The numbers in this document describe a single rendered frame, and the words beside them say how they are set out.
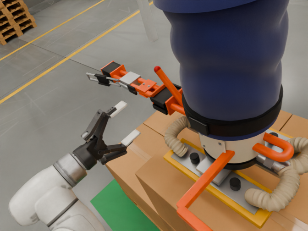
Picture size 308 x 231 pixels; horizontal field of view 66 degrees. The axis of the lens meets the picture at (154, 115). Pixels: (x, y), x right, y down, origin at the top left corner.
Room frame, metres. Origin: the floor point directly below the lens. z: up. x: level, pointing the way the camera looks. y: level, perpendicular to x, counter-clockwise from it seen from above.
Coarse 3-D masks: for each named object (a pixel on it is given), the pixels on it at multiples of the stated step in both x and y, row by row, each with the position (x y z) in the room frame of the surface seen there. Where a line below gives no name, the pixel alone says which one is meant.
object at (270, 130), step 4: (272, 128) 0.44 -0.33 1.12; (268, 132) 0.43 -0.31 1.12; (272, 132) 0.40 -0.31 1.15; (276, 132) 0.42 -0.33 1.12; (280, 132) 0.41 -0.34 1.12; (276, 136) 0.39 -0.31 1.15; (280, 136) 0.40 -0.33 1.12; (284, 136) 0.39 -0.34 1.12; (288, 136) 0.39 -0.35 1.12; (268, 144) 0.39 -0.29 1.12; (272, 144) 0.38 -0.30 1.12; (272, 148) 0.37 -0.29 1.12; (276, 148) 0.36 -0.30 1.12; (280, 148) 0.36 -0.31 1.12; (280, 152) 0.35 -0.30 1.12; (300, 152) 0.33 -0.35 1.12; (292, 156) 0.33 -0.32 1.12; (296, 156) 0.32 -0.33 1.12
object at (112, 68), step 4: (112, 60) 0.99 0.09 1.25; (108, 64) 0.97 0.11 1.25; (112, 64) 0.96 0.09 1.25; (116, 64) 0.94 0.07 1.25; (104, 68) 0.95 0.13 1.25; (108, 68) 0.93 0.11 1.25; (112, 68) 0.92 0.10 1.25; (116, 68) 0.91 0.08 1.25; (120, 68) 0.91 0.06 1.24; (124, 68) 0.92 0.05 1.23; (104, 72) 0.93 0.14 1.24; (108, 72) 0.90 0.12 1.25; (112, 72) 0.89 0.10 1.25; (116, 72) 0.90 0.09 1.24; (108, 76) 0.91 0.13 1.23; (112, 76) 0.89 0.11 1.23; (120, 76) 0.90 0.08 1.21; (112, 80) 0.89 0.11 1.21
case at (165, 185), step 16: (160, 160) 0.61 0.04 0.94; (144, 176) 0.56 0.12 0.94; (160, 176) 0.53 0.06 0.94; (176, 176) 0.51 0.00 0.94; (256, 176) 0.40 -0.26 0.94; (272, 176) 0.38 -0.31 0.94; (304, 176) 0.34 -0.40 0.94; (160, 192) 0.47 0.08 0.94; (176, 192) 0.45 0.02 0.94; (208, 192) 0.40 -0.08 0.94; (304, 192) 0.29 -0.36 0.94; (160, 208) 0.52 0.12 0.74; (176, 208) 0.39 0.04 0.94; (192, 208) 0.37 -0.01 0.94; (208, 208) 0.35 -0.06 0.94; (224, 208) 0.33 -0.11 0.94; (288, 208) 0.27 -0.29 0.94; (304, 208) 0.25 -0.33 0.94; (176, 224) 0.44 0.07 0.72; (208, 224) 0.30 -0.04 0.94; (224, 224) 0.29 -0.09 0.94; (240, 224) 0.27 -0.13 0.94; (272, 224) 0.24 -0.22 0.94; (288, 224) 0.23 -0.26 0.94; (304, 224) 0.21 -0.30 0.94
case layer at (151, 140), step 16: (160, 112) 1.34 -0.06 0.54; (176, 112) 1.27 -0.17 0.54; (144, 128) 1.23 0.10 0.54; (160, 128) 1.18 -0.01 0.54; (288, 128) 0.81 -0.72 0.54; (304, 128) 0.77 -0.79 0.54; (144, 144) 1.09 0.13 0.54; (160, 144) 1.04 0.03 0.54; (112, 160) 1.05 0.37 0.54; (128, 160) 1.00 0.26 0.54; (144, 160) 0.96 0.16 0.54; (128, 176) 0.88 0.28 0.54; (128, 192) 0.96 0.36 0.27; (144, 192) 0.74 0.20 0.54; (144, 208) 0.79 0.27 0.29; (160, 224) 0.65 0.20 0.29
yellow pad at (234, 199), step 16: (192, 144) 0.49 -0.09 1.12; (176, 160) 0.45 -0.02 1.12; (192, 160) 0.41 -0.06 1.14; (192, 176) 0.38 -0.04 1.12; (240, 176) 0.32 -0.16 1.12; (224, 192) 0.30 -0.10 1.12; (240, 192) 0.28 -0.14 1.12; (240, 208) 0.25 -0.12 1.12; (256, 208) 0.23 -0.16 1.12; (256, 224) 0.20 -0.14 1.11
